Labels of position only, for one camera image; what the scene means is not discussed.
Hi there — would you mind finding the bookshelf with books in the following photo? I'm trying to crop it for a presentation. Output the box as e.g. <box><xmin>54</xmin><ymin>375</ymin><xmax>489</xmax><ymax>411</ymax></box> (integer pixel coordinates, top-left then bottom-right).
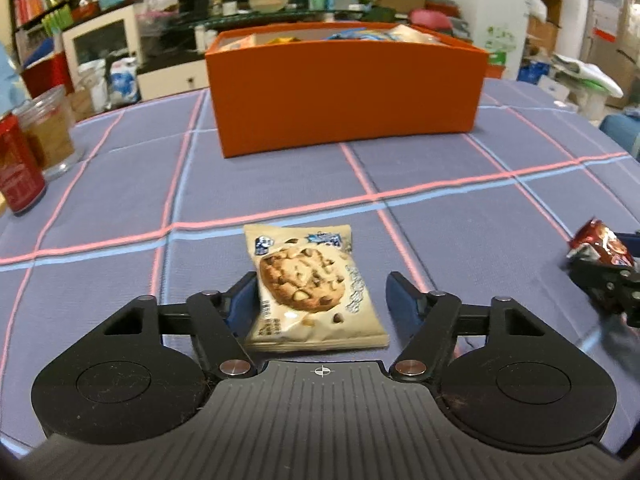
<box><xmin>7</xmin><ymin>0</ymin><xmax>101</xmax><ymax>51</ymax></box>

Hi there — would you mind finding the beige cookie packet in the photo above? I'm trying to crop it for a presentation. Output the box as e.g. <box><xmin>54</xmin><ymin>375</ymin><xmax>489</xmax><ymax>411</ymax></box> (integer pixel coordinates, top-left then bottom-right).
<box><xmin>243</xmin><ymin>224</ymin><xmax>390</xmax><ymax>353</ymax></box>

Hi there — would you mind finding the orange cardboard box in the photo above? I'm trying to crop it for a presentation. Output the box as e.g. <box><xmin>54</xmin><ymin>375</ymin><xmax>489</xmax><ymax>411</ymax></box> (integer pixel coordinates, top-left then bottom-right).
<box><xmin>205</xmin><ymin>22</ymin><xmax>490</xmax><ymax>159</ymax></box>

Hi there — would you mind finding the blue white bag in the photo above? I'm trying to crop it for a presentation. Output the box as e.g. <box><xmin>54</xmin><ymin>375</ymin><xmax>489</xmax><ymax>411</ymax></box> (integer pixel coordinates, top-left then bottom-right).
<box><xmin>107</xmin><ymin>57</ymin><xmax>141</xmax><ymax>106</ymax></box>

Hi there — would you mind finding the white beige snack packet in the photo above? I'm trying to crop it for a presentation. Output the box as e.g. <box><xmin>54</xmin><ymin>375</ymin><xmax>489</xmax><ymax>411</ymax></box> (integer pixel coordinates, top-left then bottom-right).
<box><xmin>390</xmin><ymin>24</ymin><xmax>443</xmax><ymax>45</ymax></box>

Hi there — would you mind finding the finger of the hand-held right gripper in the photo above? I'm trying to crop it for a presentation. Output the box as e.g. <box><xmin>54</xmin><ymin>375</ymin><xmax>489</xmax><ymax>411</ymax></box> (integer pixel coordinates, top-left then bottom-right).
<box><xmin>617</xmin><ymin>232</ymin><xmax>640</xmax><ymax>261</ymax></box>
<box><xmin>570</xmin><ymin>258</ymin><xmax>640</xmax><ymax>328</ymax></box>

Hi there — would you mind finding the white glass-door cabinet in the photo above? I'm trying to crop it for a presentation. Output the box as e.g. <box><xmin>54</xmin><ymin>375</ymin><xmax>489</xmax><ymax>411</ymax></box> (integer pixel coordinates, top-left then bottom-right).
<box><xmin>61</xmin><ymin>5</ymin><xmax>143</xmax><ymax>88</ymax></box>

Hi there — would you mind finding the blue star cloth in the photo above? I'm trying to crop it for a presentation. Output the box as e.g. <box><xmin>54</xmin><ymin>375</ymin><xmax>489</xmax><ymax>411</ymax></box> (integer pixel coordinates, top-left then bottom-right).
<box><xmin>0</xmin><ymin>42</ymin><xmax>26</xmax><ymax>111</ymax></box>

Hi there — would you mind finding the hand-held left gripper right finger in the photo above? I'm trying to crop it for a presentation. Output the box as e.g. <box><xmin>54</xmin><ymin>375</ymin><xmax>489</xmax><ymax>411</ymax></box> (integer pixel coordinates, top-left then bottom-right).
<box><xmin>386</xmin><ymin>271</ymin><xmax>550</xmax><ymax>383</ymax></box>

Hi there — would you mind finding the blue plaid tablecloth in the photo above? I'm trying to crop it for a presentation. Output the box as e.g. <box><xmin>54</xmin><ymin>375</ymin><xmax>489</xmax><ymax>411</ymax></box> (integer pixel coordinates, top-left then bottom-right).
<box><xmin>0</xmin><ymin>77</ymin><xmax>640</xmax><ymax>456</ymax></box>

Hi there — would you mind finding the white chest freezer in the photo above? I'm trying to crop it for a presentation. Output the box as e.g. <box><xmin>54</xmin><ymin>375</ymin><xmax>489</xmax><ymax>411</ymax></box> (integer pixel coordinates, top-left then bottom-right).
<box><xmin>435</xmin><ymin>0</ymin><xmax>532</xmax><ymax>81</ymax></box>

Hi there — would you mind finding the red drink can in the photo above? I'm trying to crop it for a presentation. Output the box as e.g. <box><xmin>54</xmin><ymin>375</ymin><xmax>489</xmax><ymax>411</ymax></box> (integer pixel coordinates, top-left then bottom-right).
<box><xmin>0</xmin><ymin>112</ymin><xmax>47</xmax><ymax>213</ymax></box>

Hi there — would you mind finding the red chair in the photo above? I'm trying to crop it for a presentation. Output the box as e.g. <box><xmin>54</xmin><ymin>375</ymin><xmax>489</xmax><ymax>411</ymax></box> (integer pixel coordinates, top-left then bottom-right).
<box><xmin>407</xmin><ymin>7</ymin><xmax>468</xmax><ymax>43</ymax></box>

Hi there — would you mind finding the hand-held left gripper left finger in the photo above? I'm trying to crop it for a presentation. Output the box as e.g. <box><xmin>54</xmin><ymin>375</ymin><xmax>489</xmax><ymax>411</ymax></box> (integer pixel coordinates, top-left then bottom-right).
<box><xmin>97</xmin><ymin>271</ymin><xmax>259</xmax><ymax>380</ymax></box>

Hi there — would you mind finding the dark red snack packet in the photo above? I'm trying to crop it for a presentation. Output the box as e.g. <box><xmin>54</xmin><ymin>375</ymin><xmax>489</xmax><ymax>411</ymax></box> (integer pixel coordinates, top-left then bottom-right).
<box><xmin>566</xmin><ymin>217</ymin><xmax>636</xmax><ymax>268</ymax></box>

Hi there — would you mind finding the red box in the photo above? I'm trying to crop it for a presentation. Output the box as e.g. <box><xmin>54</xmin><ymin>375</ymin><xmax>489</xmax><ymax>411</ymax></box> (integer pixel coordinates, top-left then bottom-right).
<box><xmin>20</xmin><ymin>52</ymin><xmax>71</xmax><ymax>98</ymax></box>

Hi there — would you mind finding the white cloth pile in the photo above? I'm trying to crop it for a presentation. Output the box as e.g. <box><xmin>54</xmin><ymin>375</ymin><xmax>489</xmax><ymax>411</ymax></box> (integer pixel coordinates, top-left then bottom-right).
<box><xmin>550</xmin><ymin>52</ymin><xmax>626</xmax><ymax>98</ymax></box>

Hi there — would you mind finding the blue snack packet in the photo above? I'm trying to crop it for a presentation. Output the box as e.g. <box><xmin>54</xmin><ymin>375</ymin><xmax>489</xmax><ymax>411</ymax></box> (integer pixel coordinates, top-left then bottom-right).
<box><xmin>325</xmin><ymin>27</ymin><xmax>396</xmax><ymax>43</ymax></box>

